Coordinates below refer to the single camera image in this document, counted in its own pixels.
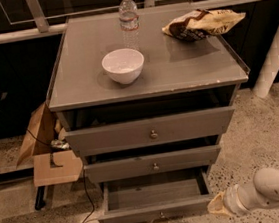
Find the grey top drawer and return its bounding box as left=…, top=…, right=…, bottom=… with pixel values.
left=66, top=106, right=234, bottom=156

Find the grey drawer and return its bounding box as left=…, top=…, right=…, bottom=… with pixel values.
left=98, top=167, right=214, bottom=223
left=66, top=106, right=234, bottom=156
left=84, top=136, right=221, bottom=183

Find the white diagonal pole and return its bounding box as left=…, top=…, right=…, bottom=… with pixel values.
left=253, top=26, right=279, bottom=99

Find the white ceramic bowl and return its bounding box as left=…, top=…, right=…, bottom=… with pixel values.
left=102, top=48, right=145, bottom=84

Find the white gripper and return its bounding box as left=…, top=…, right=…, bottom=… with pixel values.
left=207, top=185, right=250, bottom=217

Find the clear plastic water bottle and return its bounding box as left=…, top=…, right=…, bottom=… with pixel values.
left=118, top=0, right=140, bottom=50

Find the black cable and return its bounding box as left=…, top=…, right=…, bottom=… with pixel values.
left=26, top=123, right=98, bottom=223

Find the grey middle drawer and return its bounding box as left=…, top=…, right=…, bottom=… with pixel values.
left=84, top=136, right=221, bottom=183

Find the grey wooden drawer cabinet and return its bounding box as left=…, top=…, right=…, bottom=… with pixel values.
left=37, top=0, right=262, bottom=194

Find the yellow brown chip bag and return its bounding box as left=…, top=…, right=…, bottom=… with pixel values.
left=162, top=9, right=245, bottom=42

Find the brown cardboard box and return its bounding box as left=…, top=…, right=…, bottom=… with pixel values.
left=17, top=103, right=83, bottom=187

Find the grey bottom drawer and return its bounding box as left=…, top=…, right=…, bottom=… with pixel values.
left=98, top=167, right=214, bottom=223

